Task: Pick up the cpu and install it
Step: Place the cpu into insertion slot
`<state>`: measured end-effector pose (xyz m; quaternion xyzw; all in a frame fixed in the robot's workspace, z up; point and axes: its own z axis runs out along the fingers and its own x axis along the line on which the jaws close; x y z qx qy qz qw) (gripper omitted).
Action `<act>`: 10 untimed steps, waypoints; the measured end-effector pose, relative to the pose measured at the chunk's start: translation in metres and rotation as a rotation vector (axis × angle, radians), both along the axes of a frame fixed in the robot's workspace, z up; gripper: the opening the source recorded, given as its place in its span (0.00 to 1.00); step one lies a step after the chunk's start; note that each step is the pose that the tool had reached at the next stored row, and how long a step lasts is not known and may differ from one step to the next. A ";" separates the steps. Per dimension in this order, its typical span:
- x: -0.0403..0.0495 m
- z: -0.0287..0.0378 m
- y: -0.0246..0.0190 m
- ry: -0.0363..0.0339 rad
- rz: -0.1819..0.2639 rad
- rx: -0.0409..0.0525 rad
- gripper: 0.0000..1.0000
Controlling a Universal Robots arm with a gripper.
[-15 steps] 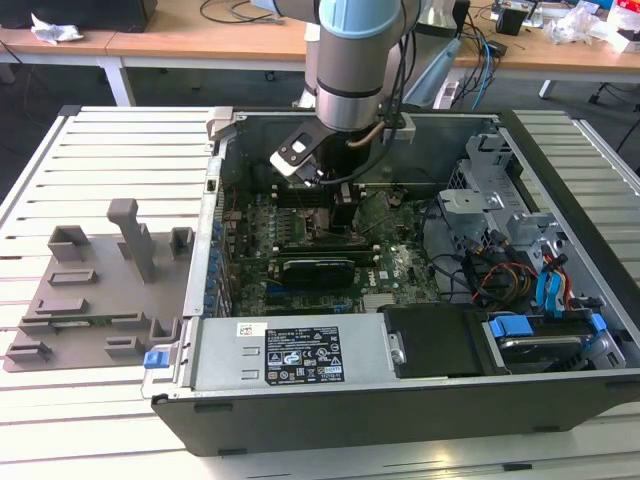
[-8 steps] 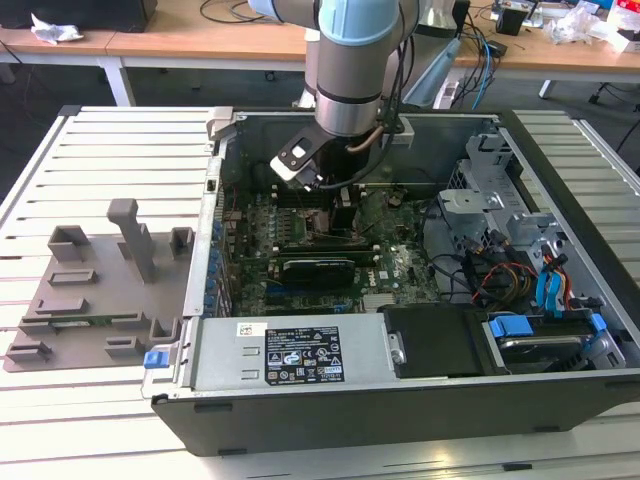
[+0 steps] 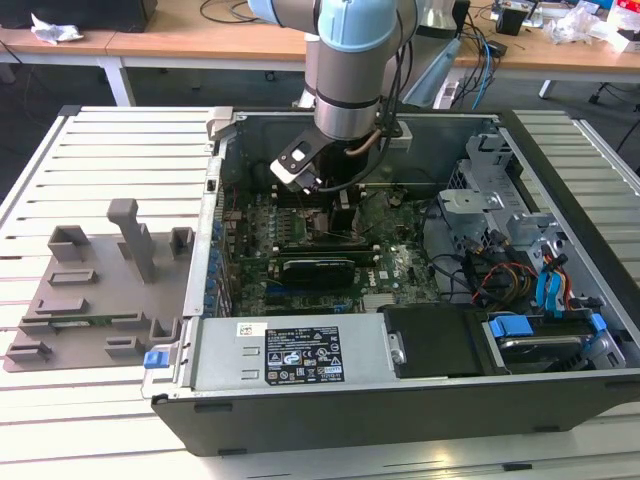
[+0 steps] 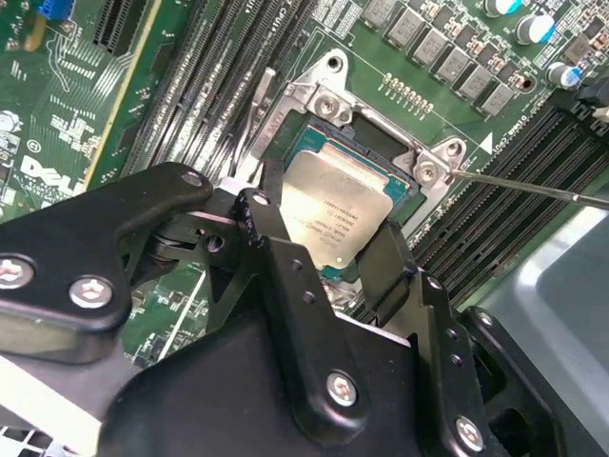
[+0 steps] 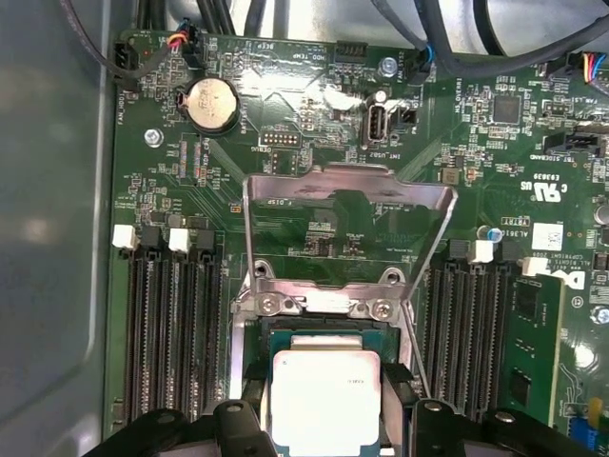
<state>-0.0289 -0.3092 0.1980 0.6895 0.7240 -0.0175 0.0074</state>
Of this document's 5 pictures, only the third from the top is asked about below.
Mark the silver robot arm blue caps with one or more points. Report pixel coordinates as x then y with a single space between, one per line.
350 100

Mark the CPU socket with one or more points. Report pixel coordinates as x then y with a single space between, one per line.
316 225

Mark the black RAM slot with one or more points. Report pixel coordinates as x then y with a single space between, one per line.
300 200
325 246
325 254

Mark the black graphics card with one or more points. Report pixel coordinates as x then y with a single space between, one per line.
317 274

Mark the green motherboard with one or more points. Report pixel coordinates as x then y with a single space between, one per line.
405 260

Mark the white power strip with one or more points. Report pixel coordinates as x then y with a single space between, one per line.
446 95

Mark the pale blue teach pendant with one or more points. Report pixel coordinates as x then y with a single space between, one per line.
432 75

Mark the silver metal drive cage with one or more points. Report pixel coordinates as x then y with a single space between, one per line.
470 200

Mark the small silver chipset heatsink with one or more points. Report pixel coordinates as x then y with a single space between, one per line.
377 301

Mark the wooden desk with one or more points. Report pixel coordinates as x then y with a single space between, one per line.
15 40
200 40

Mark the black plastic shroud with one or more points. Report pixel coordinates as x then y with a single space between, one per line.
435 340

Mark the small flat black device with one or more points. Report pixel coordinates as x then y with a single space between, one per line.
497 48

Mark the silver power supply with label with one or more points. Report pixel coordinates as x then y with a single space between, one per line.
225 350

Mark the small black box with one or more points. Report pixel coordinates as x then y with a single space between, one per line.
511 22

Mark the hard disk in blue carrier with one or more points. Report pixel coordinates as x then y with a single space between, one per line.
510 327

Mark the open black PC case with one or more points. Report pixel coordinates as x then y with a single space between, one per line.
400 420

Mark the blue case latch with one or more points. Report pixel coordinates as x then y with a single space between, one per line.
155 361

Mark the clear plastic bags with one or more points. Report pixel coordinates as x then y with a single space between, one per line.
575 25

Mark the grey parts rack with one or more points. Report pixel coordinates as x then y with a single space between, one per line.
100 300

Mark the blue plastic drive clip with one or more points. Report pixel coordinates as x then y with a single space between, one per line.
599 322

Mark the large black equipment case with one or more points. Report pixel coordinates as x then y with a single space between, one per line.
75 12

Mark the crumpled white paper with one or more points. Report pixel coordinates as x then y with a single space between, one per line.
52 30

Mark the red white cardboard box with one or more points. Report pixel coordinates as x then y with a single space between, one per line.
630 15

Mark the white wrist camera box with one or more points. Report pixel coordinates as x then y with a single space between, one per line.
290 175

